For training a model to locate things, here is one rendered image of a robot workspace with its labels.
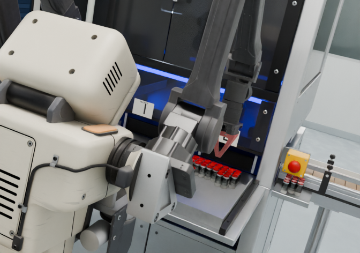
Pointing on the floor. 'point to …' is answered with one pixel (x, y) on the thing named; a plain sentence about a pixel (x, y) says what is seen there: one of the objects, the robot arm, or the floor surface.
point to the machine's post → (285, 106)
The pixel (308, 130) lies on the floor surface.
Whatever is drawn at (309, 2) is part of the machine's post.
